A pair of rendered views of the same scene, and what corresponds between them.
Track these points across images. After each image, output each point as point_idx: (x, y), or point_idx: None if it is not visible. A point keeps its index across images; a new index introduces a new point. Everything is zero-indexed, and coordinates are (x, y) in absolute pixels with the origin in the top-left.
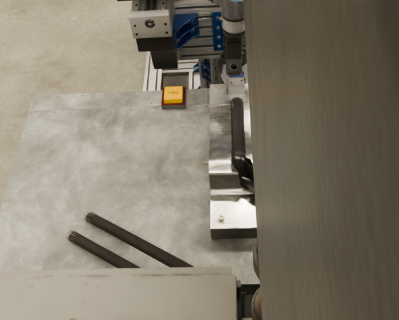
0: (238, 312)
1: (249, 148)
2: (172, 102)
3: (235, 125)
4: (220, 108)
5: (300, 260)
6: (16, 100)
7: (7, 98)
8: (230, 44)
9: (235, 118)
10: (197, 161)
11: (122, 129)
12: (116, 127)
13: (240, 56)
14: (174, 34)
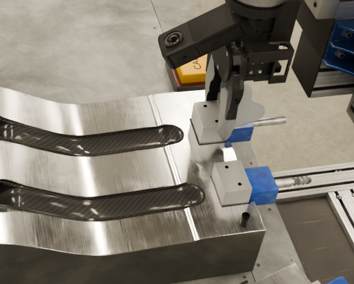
0: None
1: (16, 149)
2: (177, 69)
3: (107, 142)
4: (147, 111)
5: None
6: (298, 42)
7: (296, 32)
8: (221, 11)
9: (126, 140)
10: None
11: (105, 24)
12: (108, 16)
13: (200, 39)
14: (333, 30)
